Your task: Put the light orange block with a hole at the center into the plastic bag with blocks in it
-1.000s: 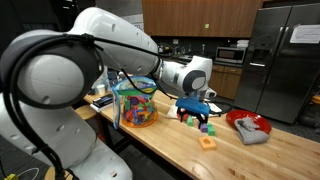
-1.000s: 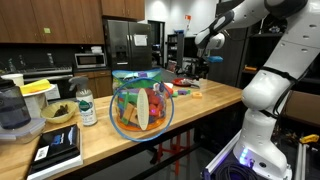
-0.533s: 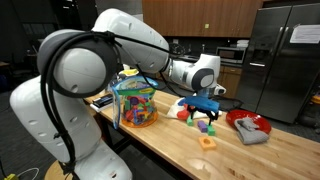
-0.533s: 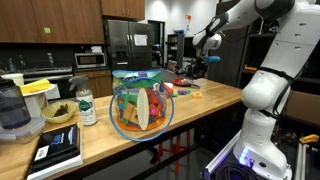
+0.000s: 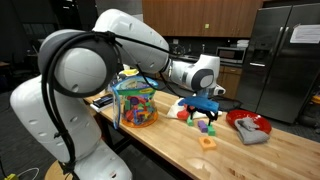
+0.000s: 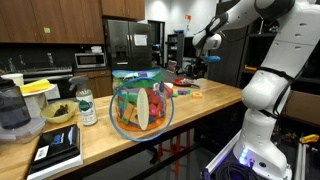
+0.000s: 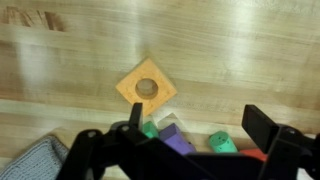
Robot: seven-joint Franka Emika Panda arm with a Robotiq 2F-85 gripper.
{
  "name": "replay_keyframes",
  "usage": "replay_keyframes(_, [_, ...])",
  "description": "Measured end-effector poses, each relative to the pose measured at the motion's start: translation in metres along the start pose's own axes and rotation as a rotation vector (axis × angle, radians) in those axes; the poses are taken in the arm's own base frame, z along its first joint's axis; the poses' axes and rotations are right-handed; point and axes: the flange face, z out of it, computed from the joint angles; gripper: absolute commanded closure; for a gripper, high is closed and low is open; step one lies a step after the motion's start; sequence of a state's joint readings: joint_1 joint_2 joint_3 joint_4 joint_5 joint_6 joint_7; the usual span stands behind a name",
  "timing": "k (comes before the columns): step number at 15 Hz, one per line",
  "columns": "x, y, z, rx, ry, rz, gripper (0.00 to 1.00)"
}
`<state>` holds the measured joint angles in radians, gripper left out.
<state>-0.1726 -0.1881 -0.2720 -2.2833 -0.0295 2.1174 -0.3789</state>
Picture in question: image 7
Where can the grey knitted cloth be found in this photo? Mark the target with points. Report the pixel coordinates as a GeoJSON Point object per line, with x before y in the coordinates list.
{"type": "Point", "coordinates": [33, 160]}

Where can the light orange block with hole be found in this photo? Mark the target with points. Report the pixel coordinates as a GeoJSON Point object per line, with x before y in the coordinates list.
{"type": "Point", "coordinates": [130, 86]}

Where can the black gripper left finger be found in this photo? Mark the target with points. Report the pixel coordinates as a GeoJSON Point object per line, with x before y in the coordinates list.
{"type": "Point", "coordinates": [136, 116]}

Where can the red arch foam block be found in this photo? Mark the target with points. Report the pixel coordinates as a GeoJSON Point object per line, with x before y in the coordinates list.
{"type": "Point", "coordinates": [253, 154]}

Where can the purple foam block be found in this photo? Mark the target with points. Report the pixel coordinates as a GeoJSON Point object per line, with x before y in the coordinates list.
{"type": "Point", "coordinates": [175, 140]}

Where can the green bone-shaped foam block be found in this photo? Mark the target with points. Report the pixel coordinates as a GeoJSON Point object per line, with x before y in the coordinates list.
{"type": "Point", "coordinates": [150, 131]}

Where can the green cylinder foam block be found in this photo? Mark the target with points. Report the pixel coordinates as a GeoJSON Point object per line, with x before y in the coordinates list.
{"type": "Point", "coordinates": [222, 143]}

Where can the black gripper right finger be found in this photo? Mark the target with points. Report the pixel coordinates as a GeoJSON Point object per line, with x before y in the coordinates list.
{"type": "Point", "coordinates": [260, 126]}

